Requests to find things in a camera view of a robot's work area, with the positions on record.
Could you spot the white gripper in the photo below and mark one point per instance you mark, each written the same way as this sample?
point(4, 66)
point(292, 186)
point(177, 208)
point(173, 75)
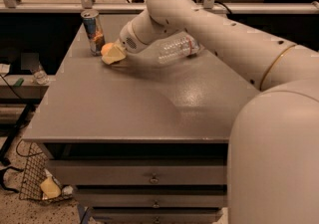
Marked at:
point(128, 39)

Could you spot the orange fruit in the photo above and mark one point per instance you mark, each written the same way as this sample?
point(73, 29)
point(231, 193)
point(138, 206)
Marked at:
point(106, 48)

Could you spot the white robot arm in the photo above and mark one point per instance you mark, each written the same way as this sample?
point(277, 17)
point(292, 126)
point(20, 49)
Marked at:
point(273, 149)

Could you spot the blue silver redbull can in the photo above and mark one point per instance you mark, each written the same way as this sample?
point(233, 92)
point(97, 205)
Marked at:
point(94, 31)

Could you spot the clear plastic water bottle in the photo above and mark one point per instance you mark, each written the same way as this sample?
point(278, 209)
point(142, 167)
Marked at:
point(175, 49)

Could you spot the small clear bottle on shelf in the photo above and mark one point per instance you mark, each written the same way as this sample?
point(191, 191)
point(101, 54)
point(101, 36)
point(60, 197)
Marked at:
point(40, 75)

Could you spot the grey drawer cabinet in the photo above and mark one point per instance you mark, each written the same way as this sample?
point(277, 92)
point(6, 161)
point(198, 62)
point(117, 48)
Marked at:
point(142, 142)

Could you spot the yellow sponge in basket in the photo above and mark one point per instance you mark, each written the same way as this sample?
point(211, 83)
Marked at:
point(50, 188)

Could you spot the black wire basket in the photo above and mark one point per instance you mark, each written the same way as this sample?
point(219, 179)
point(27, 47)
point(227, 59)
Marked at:
point(34, 174)

